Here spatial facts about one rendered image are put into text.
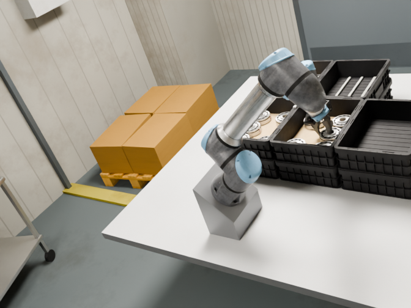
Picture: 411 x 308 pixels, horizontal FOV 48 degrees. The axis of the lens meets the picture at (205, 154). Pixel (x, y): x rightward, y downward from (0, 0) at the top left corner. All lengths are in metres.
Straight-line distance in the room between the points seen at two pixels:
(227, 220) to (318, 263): 0.40
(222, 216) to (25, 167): 2.45
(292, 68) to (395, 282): 0.79
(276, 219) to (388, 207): 0.45
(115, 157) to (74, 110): 0.72
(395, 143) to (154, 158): 1.98
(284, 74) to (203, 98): 2.53
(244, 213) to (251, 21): 3.28
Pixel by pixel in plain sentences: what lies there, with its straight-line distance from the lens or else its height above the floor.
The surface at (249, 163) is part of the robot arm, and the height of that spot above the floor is 1.04.
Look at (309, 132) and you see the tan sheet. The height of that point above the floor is 0.83.
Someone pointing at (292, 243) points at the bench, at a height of 0.70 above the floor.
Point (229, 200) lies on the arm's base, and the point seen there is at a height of 0.88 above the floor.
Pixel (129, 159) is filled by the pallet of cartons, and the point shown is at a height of 0.28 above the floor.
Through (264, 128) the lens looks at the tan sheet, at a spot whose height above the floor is 0.83.
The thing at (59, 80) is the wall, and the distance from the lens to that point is 4.22.
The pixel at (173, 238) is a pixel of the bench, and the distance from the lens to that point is 2.11.
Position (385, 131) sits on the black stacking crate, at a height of 0.83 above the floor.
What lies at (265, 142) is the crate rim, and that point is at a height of 0.93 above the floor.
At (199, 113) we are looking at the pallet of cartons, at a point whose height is 0.29.
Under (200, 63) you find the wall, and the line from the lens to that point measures 4.94.
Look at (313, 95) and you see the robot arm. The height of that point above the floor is 1.30.
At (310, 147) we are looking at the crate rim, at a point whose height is 0.92.
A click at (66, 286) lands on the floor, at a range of 3.33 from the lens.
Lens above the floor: 2.02
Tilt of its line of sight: 31 degrees down
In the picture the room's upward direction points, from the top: 20 degrees counter-clockwise
